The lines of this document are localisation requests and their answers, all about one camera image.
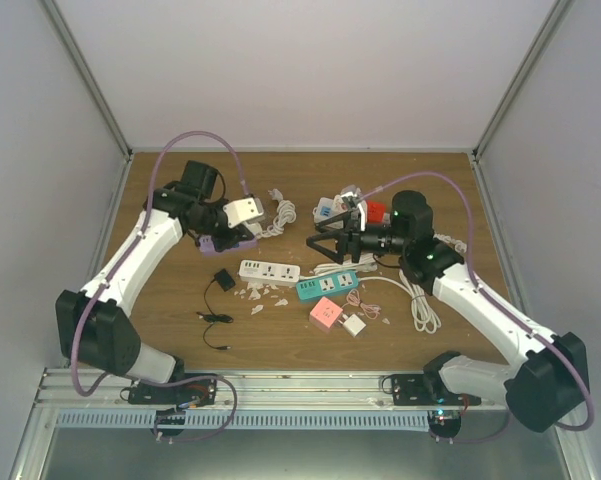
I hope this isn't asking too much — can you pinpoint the pink cube adapter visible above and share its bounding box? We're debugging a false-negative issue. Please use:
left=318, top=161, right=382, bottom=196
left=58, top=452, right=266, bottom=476
left=309, top=297, right=343, bottom=333

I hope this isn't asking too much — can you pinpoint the coiled white cable left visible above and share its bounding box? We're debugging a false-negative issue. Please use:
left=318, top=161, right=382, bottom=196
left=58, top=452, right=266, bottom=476
left=257, top=187, right=298, bottom=239

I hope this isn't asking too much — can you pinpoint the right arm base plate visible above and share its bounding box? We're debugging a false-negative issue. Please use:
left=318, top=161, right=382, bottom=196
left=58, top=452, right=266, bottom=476
left=381, top=373, right=482, bottom=407

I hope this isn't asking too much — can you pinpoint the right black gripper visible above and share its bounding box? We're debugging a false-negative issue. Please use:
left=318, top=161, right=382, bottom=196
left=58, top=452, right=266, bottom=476
left=307, top=211, right=409, bottom=265

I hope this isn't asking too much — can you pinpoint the small white plug adapter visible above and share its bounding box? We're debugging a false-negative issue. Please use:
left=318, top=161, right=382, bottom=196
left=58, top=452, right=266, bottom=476
left=340, top=314, right=366, bottom=338

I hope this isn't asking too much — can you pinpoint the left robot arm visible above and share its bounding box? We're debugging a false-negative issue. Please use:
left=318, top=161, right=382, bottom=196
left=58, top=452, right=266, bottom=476
left=55, top=161, right=263, bottom=404

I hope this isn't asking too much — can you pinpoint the slotted cable duct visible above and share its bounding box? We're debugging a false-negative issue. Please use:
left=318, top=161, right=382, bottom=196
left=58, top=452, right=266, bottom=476
left=56, top=409, right=429, bottom=432

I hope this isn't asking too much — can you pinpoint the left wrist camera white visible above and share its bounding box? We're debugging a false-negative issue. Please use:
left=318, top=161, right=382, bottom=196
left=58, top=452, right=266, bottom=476
left=223, top=196, right=265, bottom=228

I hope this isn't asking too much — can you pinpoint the red cube adapter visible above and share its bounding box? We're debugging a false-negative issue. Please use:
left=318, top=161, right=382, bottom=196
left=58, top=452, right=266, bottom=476
left=366, top=201, right=391, bottom=224

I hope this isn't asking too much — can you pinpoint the white square charger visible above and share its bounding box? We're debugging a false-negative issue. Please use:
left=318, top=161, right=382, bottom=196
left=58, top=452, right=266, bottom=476
left=242, top=222, right=265, bottom=238

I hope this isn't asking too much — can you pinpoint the white power strip centre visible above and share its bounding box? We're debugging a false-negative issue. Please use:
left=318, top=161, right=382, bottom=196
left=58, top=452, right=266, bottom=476
left=238, top=259, right=300, bottom=287

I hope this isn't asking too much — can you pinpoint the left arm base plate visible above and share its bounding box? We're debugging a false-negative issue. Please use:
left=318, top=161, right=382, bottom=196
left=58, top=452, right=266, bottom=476
left=121, top=379, right=217, bottom=408

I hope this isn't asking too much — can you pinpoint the pink thin cable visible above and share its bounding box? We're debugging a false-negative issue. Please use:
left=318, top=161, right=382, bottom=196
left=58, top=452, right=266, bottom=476
left=345, top=288, right=380, bottom=320

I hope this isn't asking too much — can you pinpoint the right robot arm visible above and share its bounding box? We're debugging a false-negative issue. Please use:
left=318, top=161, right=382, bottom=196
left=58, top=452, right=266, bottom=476
left=306, top=190, right=594, bottom=433

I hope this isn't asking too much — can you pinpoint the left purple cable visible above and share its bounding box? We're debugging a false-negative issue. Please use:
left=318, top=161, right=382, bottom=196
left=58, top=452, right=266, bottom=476
left=69, top=130, right=251, bottom=397

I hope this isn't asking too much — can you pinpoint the teal power strip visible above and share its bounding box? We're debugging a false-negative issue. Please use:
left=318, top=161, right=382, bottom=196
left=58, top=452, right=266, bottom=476
left=296, top=270, right=359, bottom=302

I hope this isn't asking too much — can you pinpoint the long white power strip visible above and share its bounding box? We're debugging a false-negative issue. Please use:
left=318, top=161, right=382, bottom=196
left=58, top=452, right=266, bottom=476
left=312, top=197, right=336, bottom=224

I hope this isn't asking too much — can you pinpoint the white cable right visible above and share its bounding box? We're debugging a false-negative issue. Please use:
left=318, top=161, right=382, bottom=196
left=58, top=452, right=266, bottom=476
left=362, top=232, right=469, bottom=335

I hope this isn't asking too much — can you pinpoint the purple power strip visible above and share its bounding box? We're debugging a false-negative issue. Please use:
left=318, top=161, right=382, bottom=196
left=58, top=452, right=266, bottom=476
left=197, top=233, right=259, bottom=259

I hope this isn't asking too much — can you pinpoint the black power adapter with cable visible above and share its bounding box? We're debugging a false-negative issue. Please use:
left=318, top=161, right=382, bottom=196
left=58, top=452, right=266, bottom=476
left=197, top=269, right=236, bottom=351

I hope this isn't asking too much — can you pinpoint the white cartoon cube adapter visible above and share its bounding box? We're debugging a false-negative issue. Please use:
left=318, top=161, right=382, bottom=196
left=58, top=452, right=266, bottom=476
left=332, top=195, right=348, bottom=214

